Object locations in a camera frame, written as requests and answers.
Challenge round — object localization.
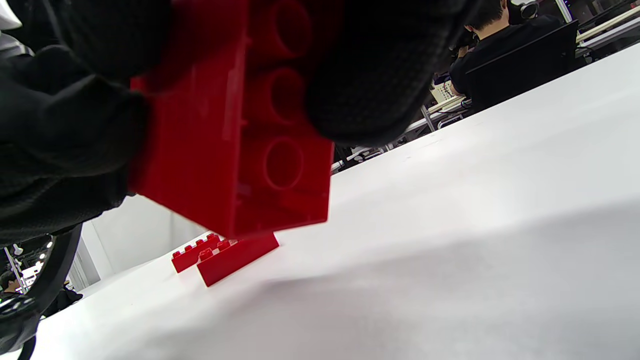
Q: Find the person's right hand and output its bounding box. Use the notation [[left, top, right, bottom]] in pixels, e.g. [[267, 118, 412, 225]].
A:
[[0, 0, 473, 247]]

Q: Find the large red building brick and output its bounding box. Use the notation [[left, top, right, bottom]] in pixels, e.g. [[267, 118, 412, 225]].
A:
[[129, 0, 346, 240]]

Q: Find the white background desk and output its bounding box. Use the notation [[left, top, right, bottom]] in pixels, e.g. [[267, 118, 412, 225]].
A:
[[575, 5, 640, 51]]

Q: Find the black strap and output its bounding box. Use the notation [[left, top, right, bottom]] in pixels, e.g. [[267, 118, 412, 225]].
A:
[[0, 224, 84, 360]]

